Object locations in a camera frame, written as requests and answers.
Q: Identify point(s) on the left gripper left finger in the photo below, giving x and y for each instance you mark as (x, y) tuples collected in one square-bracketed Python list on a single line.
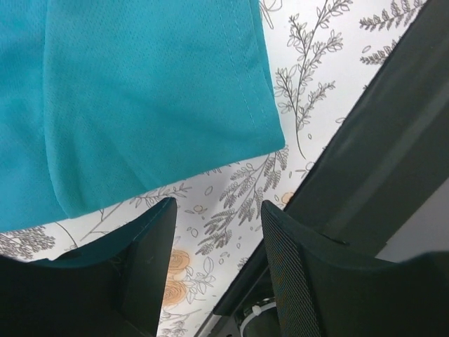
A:
[(112, 286)]

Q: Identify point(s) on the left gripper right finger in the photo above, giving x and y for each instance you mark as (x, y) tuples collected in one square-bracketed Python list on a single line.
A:
[(323, 288)]

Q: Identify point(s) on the floral table mat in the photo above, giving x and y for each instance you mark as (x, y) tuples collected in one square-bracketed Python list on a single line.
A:
[(323, 54)]

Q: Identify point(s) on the teal t shirt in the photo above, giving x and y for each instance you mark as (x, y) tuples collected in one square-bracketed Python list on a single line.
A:
[(102, 101)]

